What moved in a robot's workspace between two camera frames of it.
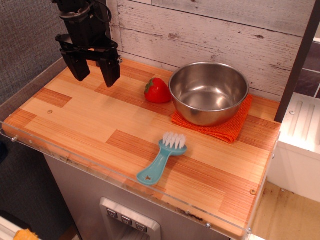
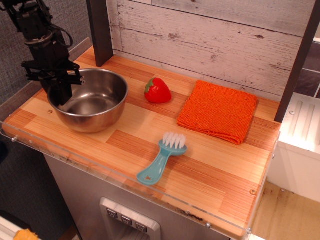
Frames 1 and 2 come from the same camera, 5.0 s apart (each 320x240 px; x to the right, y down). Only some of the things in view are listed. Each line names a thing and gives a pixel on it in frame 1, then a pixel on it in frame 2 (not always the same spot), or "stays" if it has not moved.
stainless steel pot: (207, 94) → (97, 104)
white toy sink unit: (295, 164) stays
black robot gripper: (88, 35) → (52, 67)
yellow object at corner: (25, 234) stays
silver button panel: (123, 223) stays
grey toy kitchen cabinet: (103, 208) stays
